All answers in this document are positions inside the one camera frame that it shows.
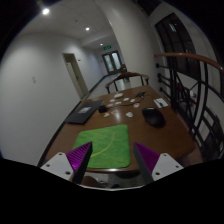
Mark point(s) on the small black box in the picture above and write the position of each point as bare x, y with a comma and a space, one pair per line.
102, 109

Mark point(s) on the black computer mouse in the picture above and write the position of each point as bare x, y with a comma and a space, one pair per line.
153, 117

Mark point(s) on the glass double door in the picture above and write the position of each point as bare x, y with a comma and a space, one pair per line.
112, 62

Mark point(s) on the beige side door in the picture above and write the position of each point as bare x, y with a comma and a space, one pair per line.
75, 74

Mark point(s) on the black metal stair railing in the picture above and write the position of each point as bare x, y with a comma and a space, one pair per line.
193, 85

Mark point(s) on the black laptop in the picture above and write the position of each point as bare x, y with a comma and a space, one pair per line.
82, 114

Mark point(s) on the white paper far table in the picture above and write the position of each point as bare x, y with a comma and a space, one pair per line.
119, 95

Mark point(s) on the white notepad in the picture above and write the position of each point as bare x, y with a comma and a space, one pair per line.
160, 102

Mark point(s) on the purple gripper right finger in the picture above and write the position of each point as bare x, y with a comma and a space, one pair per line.
154, 166

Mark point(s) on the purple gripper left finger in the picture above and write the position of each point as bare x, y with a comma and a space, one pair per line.
70, 166

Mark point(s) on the wooden chair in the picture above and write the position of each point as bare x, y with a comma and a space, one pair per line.
125, 77

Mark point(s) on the white card near mouse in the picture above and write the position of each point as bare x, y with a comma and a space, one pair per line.
129, 114

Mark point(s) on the green mouse pad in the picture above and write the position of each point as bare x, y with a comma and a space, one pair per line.
110, 146

